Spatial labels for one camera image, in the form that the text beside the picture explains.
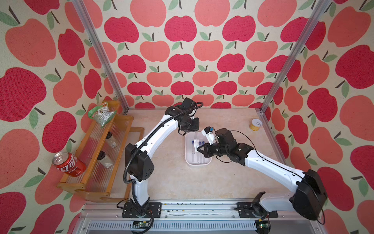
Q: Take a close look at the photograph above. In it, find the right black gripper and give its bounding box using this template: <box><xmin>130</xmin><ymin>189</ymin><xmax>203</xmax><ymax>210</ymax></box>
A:
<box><xmin>196</xmin><ymin>141</ymin><xmax>228</xmax><ymax>157</ymax></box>

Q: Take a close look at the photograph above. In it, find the white rectangular tray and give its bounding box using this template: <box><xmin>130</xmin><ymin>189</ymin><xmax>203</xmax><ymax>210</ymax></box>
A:
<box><xmin>185</xmin><ymin>132</ymin><xmax>212</xmax><ymax>168</ymax></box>

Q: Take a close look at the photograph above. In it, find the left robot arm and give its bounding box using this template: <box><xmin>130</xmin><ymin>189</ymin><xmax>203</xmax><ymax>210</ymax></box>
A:
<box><xmin>123</xmin><ymin>98</ymin><xmax>204</xmax><ymax>207</ymax></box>

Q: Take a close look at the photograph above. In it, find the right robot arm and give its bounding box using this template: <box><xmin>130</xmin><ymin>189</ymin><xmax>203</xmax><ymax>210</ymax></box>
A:
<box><xmin>197</xmin><ymin>143</ymin><xmax>328</xmax><ymax>220</ymax></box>

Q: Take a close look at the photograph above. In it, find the yellow white can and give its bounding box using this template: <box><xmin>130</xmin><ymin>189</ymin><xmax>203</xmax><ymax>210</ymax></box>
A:
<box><xmin>249</xmin><ymin>119</ymin><xmax>263</xmax><ymax>132</ymax></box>

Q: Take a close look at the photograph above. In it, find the glass spice jar upper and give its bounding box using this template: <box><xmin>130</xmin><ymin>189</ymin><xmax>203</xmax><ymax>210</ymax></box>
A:
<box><xmin>105</xmin><ymin>132</ymin><xmax>118</xmax><ymax>149</ymax></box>

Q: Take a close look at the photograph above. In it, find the glass spice jar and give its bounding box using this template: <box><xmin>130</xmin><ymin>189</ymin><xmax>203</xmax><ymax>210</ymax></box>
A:
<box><xmin>97</xmin><ymin>151</ymin><xmax>114</xmax><ymax>168</ymax></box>
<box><xmin>105</xmin><ymin>132</ymin><xmax>118</xmax><ymax>149</ymax></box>

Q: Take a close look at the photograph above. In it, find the green snack bag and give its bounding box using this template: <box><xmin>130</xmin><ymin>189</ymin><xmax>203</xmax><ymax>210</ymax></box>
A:
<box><xmin>88</xmin><ymin>102</ymin><xmax>117</xmax><ymax>128</ymax></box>

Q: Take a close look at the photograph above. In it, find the wooden shelf rack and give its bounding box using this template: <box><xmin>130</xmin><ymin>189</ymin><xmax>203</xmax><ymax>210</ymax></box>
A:
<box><xmin>57</xmin><ymin>115</ymin><xmax>144</xmax><ymax>202</ymax></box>

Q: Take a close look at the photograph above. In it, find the glass spice jar lower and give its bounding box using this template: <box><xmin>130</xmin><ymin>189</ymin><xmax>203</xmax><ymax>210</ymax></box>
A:
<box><xmin>97</xmin><ymin>151</ymin><xmax>114</xmax><ymax>168</ymax></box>

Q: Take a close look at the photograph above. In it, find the red cola can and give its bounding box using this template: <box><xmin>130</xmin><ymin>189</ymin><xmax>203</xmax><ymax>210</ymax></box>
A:
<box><xmin>52</xmin><ymin>152</ymin><xmax>86</xmax><ymax>177</ymax></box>

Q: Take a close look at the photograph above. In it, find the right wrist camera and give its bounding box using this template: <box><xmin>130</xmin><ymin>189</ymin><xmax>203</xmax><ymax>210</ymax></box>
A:
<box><xmin>202</xmin><ymin>126</ymin><xmax>237</xmax><ymax>147</ymax></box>

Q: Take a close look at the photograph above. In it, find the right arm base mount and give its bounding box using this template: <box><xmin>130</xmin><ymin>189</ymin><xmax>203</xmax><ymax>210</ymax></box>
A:
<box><xmin>234</xmin><ymin>202</ymin><xmax>279</xmax><ymax>219</ymax></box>

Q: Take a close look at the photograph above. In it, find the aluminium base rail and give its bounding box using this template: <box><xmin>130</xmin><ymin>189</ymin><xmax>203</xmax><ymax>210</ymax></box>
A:
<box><xmin>70</xmin><ymin>199</ymin><xmax>327</xmax><ymax>234</ymax></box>

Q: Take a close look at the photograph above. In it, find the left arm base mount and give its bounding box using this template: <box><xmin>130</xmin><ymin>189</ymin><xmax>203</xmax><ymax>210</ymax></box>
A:
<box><xmin>122</xmin><ymin>201</ymin><xmax>162</xmax><ymax>218</ymax></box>

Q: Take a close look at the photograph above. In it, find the left aluminium frame post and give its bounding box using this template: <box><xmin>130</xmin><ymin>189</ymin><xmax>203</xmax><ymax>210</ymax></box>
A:
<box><xmin>73</xmin><ymin>0</ymin><xmax>130</xmax><ymax>115</ymax></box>

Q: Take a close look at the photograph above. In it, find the aluminium frame post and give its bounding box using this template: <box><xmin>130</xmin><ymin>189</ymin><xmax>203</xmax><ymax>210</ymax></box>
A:
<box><xmin>256</xmin><ymin>0</ymin><xmax>332</xmax><ymax>115</ymax></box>
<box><xmin>73</xmin><ymin>0</ymin><xmax>130</xmax><ymax>115</ymax></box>

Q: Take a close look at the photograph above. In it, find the right aluminium frame post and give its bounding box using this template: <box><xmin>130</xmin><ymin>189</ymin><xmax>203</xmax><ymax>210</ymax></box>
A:
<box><xmin>256</xmin><ymin>0</ymin><xmax>332</xmax><ymax>115</ymax></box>

